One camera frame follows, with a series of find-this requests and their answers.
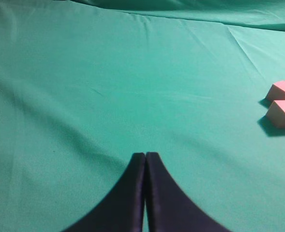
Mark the left-column wooden cube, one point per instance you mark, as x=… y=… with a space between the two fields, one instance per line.
x=276 y=91

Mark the green cloth backdrop and cover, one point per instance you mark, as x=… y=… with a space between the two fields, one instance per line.
x=85 y=84

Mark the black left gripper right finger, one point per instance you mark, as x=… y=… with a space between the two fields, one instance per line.
x=169 y=209

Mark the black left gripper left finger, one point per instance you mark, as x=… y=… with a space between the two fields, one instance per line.
x=122 y=209

